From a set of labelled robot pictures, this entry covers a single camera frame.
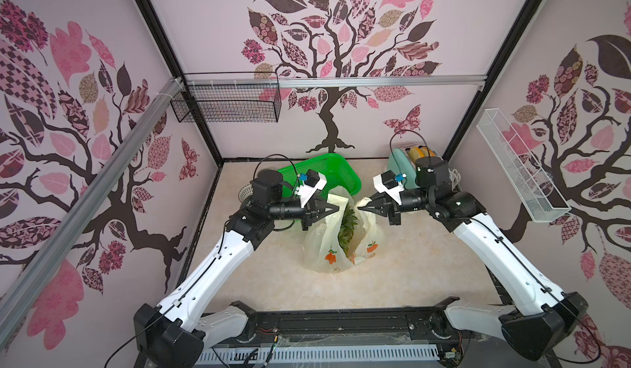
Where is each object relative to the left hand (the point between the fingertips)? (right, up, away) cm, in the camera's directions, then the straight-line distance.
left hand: (333, 212), depth 64 cm
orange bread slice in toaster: (+41, +20, +35) cm, 57 cm away
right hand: (+7, +1, -1) cm, 7 cm away
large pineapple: (+5, -9, +16) cm, 19 cm away
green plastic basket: (+3, +14, +50) cm, 52 cm away
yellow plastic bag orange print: (-3, -11, +4) cm, 12 cm away
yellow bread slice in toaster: (+34, +20, +31) cm, 50 cm away
